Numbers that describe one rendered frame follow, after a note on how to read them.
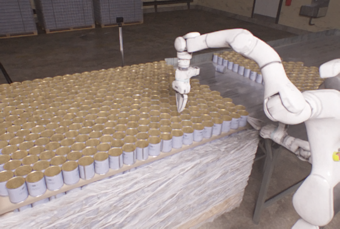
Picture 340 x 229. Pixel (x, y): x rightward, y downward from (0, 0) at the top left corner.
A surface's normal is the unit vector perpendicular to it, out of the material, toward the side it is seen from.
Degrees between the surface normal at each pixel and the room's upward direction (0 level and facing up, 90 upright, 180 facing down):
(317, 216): 89
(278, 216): 0
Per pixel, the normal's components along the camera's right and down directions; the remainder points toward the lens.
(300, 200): -0.86, 0.22
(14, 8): 0.51, 0.40
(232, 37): -0.78, -0.29
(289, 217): 0.02, -0.87
